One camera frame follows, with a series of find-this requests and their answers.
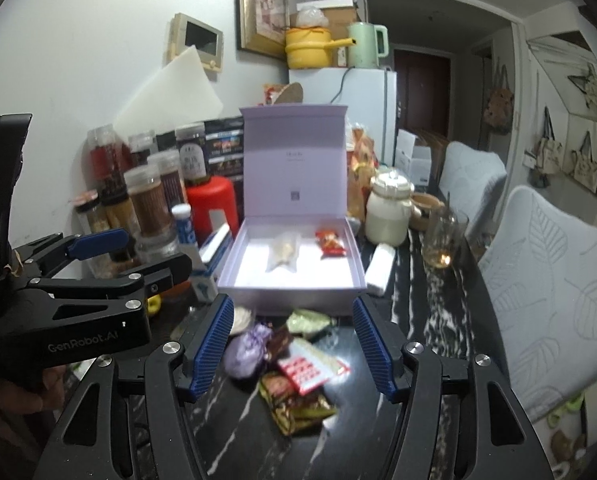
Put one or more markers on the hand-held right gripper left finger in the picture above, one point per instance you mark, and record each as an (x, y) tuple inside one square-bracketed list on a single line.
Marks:
[(211, 345)]

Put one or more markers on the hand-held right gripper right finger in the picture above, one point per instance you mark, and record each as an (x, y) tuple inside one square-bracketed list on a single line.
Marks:
[(371, 350)]

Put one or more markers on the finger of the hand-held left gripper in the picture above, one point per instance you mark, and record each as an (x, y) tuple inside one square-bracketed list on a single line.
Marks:
[(101, 241), (173, 270)]

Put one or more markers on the red and white packet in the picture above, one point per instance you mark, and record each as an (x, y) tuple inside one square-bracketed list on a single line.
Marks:
[(311, 367)]

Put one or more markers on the brown and green snack packet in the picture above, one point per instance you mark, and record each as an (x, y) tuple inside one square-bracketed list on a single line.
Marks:
[(293, 405)]

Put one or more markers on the lavender gift box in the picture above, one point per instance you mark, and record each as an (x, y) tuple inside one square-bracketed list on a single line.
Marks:
[(293, 160)]

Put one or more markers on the person's left hand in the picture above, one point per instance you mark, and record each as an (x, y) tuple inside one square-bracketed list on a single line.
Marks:
[(48, 387)]

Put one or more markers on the small yellow object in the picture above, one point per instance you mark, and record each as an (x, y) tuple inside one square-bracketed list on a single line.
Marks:
[(153, 305)]

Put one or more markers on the white round sachet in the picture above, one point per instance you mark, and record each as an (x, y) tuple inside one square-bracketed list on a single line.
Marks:
[(242, 319)]

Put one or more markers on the blue and white tube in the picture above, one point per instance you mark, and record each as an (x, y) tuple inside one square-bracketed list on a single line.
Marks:
[(183, 227)]

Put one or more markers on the group of spice jars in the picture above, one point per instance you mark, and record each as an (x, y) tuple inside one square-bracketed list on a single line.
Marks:
[(151, 200)]

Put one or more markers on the dark brown snack packet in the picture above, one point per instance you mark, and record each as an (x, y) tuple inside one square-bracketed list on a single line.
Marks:
[(280, 344)]

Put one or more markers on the red plastic container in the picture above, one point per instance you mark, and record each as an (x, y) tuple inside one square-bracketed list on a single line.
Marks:
[(211, 200)]

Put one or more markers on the white tissue pack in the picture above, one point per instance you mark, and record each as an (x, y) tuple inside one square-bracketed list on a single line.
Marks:
[(381, 270)]

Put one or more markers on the clear packet with beige contents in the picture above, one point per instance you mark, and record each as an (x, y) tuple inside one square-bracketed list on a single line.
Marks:
[(283, 252)]

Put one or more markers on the red snack packet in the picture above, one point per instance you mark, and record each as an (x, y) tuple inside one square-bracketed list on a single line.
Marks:
[(330, 244)]

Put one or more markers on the clear glass cup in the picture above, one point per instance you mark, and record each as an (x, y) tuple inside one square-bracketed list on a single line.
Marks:
[(446, 240)]

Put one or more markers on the black printed box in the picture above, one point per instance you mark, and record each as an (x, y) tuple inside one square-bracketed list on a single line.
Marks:
[(223, 145)]

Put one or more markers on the cream ceramic jar with lid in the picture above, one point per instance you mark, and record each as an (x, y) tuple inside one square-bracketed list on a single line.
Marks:
[(387, 215)]

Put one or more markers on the beige ceramic bowl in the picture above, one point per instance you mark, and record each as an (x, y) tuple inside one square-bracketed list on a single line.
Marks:
[(425, 210)]

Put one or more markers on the white foam board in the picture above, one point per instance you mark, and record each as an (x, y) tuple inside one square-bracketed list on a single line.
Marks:
[(173, 95)]

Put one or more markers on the white leaf-pattern chair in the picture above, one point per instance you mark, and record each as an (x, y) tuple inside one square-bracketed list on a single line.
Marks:
[(471, 180), (543, 285)]

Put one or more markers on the white cardboard box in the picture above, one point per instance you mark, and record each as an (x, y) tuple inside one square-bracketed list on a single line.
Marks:
[(411, 157)]

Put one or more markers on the red and orange snack bag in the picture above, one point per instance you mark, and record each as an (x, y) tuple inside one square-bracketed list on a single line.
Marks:
[(271, 94)]

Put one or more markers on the green slippers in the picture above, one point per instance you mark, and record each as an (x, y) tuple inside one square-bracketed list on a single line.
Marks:
[(568, 407)]

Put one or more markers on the flat brown cardboard boxes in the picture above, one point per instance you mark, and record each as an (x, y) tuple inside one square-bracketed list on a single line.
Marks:
[(438, 152)]

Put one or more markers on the round woven trivet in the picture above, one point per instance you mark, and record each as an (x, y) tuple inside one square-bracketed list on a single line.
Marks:
[(292, 94)]

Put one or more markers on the white fridge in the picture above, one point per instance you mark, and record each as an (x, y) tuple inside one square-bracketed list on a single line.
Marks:
[(363, 105)]

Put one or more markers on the yellow pot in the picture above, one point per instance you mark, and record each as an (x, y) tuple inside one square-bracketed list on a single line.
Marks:
[(308, 47)]

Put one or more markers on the dark brown door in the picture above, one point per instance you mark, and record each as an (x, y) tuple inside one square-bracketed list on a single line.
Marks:
[(423, 95)]

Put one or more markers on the beige tote bag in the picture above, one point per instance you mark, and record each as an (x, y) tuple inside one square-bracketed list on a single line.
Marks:
[(585, 165), (548, 152)]

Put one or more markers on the gold framed picture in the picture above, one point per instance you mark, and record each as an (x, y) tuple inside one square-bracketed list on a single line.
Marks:
[(261, 10)]

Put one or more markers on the brown patterned tote bag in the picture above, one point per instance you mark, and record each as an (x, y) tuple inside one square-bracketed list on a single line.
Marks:
[(498, 105)]

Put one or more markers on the clear plastic bag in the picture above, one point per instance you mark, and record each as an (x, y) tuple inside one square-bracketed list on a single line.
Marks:
[(311, 16)]

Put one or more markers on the green electric kettle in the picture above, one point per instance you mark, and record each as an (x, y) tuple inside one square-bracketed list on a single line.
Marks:
[(364, 45)]

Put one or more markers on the brown cardboard box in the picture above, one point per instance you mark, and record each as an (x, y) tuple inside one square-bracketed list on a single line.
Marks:
[(341, 15)]

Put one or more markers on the beige wall intercom panel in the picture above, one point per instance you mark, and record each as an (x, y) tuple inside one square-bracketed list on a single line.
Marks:
[(198, 37)]

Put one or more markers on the star drawing wall hanging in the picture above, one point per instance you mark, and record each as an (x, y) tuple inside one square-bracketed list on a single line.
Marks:
[(588, 85)]

